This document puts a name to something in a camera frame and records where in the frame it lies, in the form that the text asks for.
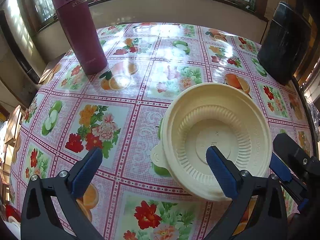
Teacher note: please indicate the red wedding plate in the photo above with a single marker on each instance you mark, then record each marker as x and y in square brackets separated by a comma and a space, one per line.
[11, 211]

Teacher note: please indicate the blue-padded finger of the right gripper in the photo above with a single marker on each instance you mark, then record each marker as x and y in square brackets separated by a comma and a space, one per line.
[291, 184]

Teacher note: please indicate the white tower air conditioner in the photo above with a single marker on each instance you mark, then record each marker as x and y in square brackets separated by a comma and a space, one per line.
[20, 42]

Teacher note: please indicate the maroon thermos bottle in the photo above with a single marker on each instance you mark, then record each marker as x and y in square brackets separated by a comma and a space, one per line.
[77, 23]

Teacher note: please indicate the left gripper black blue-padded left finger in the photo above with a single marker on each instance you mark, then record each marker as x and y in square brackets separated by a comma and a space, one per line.
[39, 219]

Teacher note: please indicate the floral fruit tablecloth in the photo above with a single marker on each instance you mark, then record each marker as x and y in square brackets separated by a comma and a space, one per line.
[120, 110]

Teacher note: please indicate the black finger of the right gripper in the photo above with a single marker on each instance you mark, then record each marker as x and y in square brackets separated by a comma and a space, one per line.
[303, 166]

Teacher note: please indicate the dark wooden stool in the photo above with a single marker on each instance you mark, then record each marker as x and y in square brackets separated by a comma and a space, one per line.
[51, 69]

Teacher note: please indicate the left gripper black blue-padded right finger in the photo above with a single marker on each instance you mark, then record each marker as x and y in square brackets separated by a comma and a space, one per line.
[268, 219]

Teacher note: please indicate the black cylindrical container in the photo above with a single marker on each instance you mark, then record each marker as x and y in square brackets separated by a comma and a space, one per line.
[286, 43]

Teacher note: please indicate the light wooden stool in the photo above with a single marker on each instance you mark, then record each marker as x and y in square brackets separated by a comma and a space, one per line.
[13, 126]

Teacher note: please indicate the large cream plastic bowl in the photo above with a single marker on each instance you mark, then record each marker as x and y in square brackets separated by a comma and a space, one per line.
[205, 115]

